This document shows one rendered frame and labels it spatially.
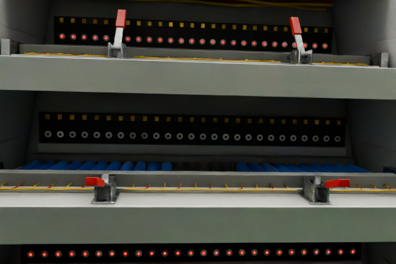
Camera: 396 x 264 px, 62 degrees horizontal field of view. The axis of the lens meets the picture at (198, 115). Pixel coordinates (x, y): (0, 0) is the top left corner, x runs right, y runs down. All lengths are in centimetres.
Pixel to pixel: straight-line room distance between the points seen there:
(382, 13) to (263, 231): 42
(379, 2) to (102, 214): 55
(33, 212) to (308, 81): 39
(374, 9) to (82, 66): 50
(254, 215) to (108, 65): 27
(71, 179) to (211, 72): 23
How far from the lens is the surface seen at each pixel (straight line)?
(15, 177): 49
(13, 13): 63
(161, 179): 45
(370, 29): 67
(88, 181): 36
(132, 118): 58
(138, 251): 56
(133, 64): 45
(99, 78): 46
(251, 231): 42
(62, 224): 43
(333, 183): 40
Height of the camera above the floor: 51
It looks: 18 degrees up
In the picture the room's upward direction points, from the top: straight up
